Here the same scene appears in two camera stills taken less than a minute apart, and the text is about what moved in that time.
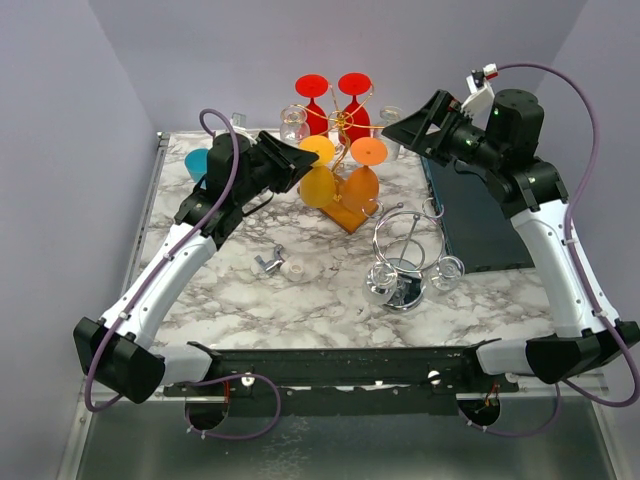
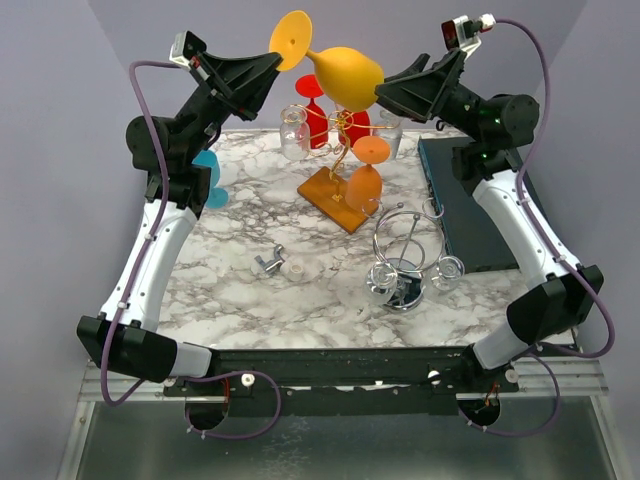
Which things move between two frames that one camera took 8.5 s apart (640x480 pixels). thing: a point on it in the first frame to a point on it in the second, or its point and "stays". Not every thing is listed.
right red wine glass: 354,122 stays
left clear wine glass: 293,126 stays
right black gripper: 446,112 to 423,95
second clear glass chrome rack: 448,273 stays
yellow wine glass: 317,185 to 346,78
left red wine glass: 312,86 stays
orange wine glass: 361,186 stays
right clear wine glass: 390,114 stays
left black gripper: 285,159 to 235,80
